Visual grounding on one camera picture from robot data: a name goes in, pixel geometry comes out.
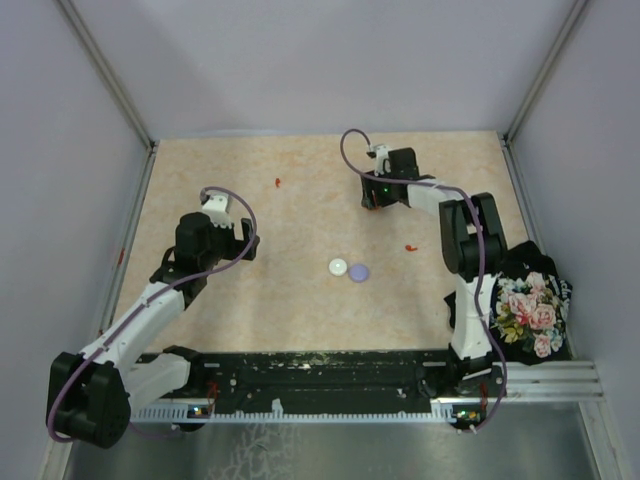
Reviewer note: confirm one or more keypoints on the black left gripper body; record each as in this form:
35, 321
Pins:
235, 247

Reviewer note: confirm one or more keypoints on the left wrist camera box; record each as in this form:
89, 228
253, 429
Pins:
217, 206

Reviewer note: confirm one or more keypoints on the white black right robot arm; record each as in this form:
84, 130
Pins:
472, 243

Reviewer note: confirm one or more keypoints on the aluminium frame post right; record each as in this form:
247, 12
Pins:
568, 28

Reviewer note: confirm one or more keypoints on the purple round charging case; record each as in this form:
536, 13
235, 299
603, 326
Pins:
359, 273

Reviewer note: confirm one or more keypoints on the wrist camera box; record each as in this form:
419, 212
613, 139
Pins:
380, 155
217, 206

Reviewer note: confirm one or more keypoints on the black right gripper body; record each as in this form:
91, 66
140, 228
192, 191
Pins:
382, 189

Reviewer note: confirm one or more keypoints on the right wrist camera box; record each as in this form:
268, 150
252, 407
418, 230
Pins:
380, 155

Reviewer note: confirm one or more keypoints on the aluminium frame post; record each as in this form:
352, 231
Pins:
105, 71
568, 28

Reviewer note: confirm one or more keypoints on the black floral cloth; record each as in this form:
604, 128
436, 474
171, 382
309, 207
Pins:
529, 308

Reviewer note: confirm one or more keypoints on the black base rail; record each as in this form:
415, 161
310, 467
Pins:
335, 382

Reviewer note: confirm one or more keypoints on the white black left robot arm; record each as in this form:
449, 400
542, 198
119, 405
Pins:
93, 394

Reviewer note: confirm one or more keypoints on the aluminium frame post left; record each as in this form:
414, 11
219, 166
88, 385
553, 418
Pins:
105, 71

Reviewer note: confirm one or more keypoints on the white round charging case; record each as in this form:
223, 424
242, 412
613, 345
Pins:
337, 267

